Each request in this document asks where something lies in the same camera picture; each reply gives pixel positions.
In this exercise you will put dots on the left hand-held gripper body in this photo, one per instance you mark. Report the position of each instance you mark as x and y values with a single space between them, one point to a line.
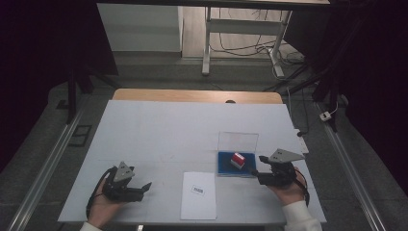
123 172

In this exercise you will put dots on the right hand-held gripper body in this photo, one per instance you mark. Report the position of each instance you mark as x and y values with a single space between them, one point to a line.
284 156

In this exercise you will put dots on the red and white stamp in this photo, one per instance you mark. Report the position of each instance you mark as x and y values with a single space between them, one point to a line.
238 160

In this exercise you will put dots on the blue ink pad box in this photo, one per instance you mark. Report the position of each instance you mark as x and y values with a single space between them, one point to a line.
237 141

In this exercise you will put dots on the person's right hand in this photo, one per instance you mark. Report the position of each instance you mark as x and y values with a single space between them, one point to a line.
290 192

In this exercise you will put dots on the person's left hand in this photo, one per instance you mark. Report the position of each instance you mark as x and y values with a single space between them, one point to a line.
102 208

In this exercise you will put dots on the white table cover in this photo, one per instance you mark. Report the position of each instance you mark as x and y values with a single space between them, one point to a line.
166 134

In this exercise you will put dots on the white paper sheet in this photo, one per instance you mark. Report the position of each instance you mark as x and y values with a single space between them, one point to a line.
198 205

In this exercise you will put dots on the white power adapter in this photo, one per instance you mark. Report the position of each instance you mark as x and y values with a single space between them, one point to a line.
325 116

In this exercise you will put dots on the person's right white sleeve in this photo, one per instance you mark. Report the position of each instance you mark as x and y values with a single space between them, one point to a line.
301 218

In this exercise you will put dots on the person's white sleeve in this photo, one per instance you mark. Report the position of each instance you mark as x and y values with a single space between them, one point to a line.
89 227
301 218

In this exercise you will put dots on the person's left white sleeve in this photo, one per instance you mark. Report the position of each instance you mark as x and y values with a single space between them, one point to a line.
89 227

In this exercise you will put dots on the black table grommet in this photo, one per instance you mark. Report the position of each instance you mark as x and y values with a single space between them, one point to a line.
230 101

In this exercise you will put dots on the black tripod stand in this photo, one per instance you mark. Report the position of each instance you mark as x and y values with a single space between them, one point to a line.
330 93

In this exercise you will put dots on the black metal stand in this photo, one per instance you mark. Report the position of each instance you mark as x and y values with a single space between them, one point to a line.
72 96

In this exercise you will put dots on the wooden table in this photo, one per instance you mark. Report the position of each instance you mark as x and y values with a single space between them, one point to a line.
192 95

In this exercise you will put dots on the dark curtain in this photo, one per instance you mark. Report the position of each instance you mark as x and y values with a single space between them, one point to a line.
375 80
38 57

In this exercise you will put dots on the white cabinet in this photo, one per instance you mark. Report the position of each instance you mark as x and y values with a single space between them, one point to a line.
141 29

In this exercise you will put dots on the aluminium floor rail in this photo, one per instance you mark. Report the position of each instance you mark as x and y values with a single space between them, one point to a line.
48 166
352 173

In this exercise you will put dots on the white desk frame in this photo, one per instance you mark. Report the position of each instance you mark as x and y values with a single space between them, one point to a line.
243 26

